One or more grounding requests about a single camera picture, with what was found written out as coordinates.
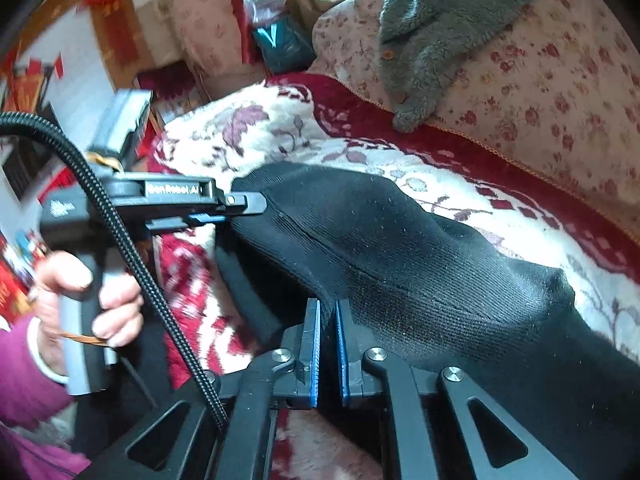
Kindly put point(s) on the grey fleece garment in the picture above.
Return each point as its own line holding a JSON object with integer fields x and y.
{"x": 425, "y": 50}

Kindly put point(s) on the person's purple garment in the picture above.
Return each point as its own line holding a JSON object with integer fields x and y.
{"x": 35, "y": 455}

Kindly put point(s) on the floral beige pillow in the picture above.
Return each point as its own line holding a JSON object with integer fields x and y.
{"x": 550, "y": 85}

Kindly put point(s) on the black pants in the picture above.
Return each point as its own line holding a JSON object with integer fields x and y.
{"x": 425, "y": 270}

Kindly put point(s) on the person's left forearm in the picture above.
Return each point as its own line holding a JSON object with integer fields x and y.
{"x": 22, "y": 375}

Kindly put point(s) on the white and red floral blanket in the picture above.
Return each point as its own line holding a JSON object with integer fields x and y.
{"x": 260, "y": 120}

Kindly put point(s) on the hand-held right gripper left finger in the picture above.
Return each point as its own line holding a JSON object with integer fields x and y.
{"x": 314, "y": 360}

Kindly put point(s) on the teal bag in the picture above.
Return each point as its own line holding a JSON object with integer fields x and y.
{"x": 282, "y": 42}

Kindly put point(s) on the beige floral cushion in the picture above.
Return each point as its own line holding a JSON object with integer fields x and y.
{"x": 200, "y": 10}

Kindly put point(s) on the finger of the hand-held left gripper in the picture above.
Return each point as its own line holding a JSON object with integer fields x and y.
{"x": 247, "y": 202}
{"x": 207, "y": 218}

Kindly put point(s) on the red wall decoration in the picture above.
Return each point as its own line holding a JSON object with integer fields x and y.
{"x": 112, "y": 15}

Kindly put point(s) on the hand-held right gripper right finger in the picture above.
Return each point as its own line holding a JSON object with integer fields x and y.
{"x": 343, "y": 360}

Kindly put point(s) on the clear plastic bag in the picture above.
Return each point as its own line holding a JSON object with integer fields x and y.
{"x": 262, "y": 2}

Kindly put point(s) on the person's left hand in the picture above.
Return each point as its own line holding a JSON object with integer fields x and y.
{"x": 120, "y": 305}

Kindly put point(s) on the red printed poster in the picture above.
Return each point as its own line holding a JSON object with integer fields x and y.
{"x": 20, "y": 270}

